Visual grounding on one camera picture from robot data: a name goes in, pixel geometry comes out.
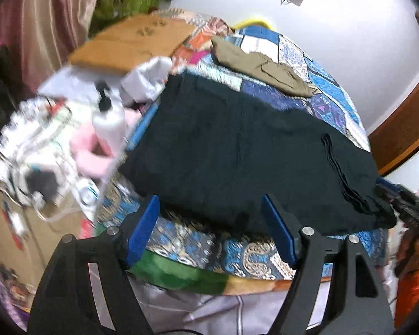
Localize patchwork blanket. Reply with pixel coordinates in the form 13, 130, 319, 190
94, 7, 390, 295

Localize striped curtain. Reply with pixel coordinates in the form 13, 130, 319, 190
0, 0, 99, 89

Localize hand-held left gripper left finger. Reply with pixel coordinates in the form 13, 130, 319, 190
26, 195, 161, 335

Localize pink cloth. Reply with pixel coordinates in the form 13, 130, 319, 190
69, 111, 141, 177

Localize white cloth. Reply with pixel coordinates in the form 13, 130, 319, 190
120, 57, 172, 107

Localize pale bed sheet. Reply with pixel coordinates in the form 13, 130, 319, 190
90, 275, 395, 335

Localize wooden door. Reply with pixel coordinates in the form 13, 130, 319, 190
366, 11, 419, 177

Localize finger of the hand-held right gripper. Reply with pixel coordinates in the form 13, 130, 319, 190
373, 178, 411, 219

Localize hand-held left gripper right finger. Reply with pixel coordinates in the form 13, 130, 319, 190
260, 193, 396, 335

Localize white pump bottle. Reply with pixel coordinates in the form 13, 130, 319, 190
92, 82, 128, 156

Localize khaki pants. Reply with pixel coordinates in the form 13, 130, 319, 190
210, 36, 315, 97

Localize yellow foam tube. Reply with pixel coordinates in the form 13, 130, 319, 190
242, 14, 277, 31

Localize green storage basket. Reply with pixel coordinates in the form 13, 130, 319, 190
92, 0, 160, 26

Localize wooden lap desk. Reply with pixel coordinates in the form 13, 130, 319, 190
68, 14, 197, 75

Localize black pants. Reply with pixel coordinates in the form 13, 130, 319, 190
118, 70, 398, 238

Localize orange garment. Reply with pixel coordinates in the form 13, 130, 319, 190
394, 251, 419, 327

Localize cardboard box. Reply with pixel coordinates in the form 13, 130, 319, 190
0, 195, 96, 288

